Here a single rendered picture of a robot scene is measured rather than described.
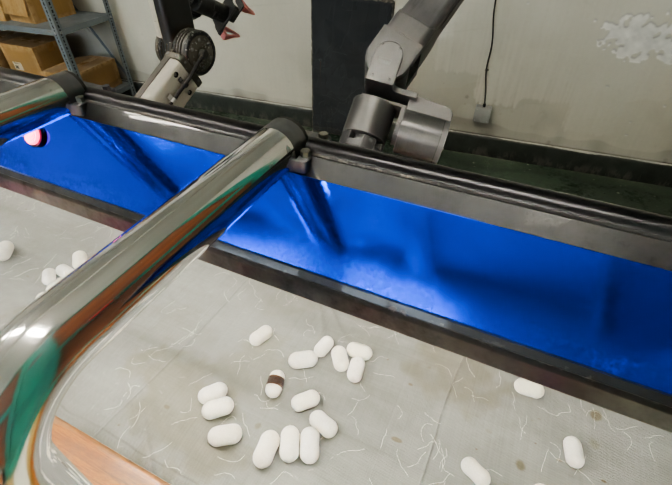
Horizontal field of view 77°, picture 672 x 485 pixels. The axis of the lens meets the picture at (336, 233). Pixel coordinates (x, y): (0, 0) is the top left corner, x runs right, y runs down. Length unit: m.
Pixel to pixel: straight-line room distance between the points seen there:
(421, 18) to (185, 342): 0.51
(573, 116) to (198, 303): 2.17
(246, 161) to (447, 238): 0.09
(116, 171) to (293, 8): 2.35
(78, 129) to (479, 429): 0.47
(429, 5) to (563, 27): 1.77
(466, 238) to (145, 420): 0.45
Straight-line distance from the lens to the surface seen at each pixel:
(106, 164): 0.29
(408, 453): 0.51
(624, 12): 2.38
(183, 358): 0.59
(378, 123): 0.53
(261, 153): 0.18
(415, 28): 0.59
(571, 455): 0.55
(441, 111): 0.56
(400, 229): 0.19
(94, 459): 0.54
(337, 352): 0.54
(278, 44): 2.68
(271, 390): 0.52
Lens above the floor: 1.21
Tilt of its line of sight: 40 degrees down
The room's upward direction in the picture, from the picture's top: straight up
